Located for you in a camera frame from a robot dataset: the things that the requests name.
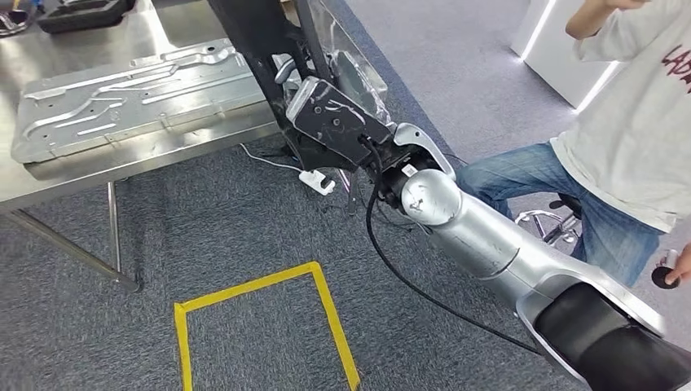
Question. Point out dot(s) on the chrome stanchion base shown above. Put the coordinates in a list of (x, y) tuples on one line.
[(13, 24)]

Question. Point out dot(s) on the stamped sheet metal plate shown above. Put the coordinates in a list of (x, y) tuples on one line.
[(135, 102)]

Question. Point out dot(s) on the white power strip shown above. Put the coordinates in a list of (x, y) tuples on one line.
[(318, 183)]

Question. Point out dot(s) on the white display cabinet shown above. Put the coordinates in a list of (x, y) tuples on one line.
[(561, 54)]

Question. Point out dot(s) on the long black plastic panel part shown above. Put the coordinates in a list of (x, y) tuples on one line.
[(253, 32)]

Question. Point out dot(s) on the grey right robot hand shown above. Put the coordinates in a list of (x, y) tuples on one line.
[(361, 81)]

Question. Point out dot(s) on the person's forearm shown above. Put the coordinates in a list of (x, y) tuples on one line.
[(594, 19)]

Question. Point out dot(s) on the person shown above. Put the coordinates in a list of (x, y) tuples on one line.
[(621, 135)]

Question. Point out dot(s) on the person's hand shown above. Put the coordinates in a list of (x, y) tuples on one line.
[(681, 267)]

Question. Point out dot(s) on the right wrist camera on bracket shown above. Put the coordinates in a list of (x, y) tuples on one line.
[(334, 124)]

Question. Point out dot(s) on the stainless steel workbench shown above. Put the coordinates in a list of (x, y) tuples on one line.
[(81, 183)]

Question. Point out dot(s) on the black foam tray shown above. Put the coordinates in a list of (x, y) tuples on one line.
[(81, 16)]

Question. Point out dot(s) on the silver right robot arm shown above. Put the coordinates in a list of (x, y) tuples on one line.
[(486, 243)]

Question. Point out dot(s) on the small black round object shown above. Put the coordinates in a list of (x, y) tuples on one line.
[(661, 278)]

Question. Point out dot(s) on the chrome stool base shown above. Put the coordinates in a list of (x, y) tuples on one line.
[(545, 224)]

